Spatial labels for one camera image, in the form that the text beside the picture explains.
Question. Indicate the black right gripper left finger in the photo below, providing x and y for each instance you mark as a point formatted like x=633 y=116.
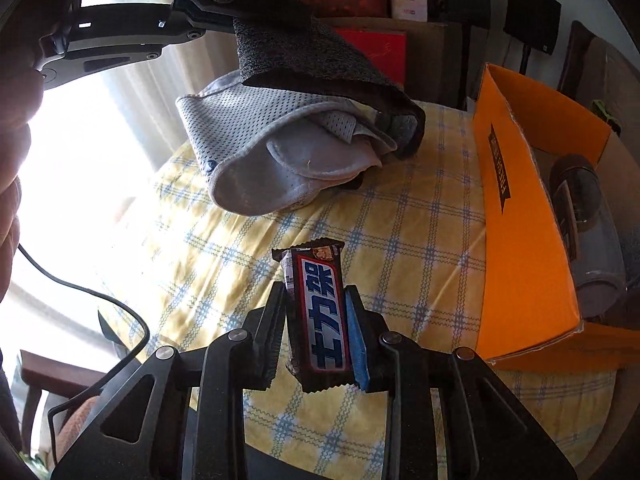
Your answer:
x=181 y=406

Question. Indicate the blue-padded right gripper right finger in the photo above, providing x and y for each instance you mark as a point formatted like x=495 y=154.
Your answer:
x=488 y=433

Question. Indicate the chocolate bar wrapper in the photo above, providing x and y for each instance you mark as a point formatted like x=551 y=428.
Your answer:
x=316 y=316

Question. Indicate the dark grey knit garment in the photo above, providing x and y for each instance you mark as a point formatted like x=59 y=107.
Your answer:
x=306 y=55

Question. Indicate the light grey mesh garment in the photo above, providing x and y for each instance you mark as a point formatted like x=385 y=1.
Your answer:
x=265 y=150

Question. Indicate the brown labelled plastic jar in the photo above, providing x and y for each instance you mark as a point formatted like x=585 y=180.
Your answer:
x=589 y=235

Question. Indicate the person's left hand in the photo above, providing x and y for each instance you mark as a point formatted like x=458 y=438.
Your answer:
x=21 y=97

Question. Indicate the white curtain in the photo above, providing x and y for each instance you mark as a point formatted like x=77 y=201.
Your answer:
x=146 y=92

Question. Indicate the orange cardboard box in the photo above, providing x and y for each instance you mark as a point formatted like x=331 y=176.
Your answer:
x=530 y=319

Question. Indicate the yellow plaid tablecloth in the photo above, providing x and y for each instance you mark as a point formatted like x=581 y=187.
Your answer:
x=414 y=235

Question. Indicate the red Ferrero gift bag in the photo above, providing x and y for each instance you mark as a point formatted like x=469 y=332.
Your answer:
x=385 y=49

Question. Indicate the brown cardboard carton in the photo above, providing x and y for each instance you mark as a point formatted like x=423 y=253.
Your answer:
x=430 y=75

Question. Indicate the right black speaker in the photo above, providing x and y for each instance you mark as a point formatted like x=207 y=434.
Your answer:
x=535 y=24

